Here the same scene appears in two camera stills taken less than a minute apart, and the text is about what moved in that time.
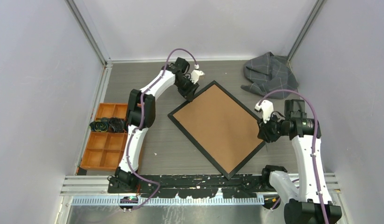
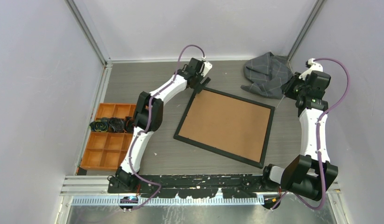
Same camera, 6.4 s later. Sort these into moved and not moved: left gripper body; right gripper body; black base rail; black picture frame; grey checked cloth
Moved: black picture frame; left gripper body; right gripper body
Not moved: black base rail; grey checked cloth
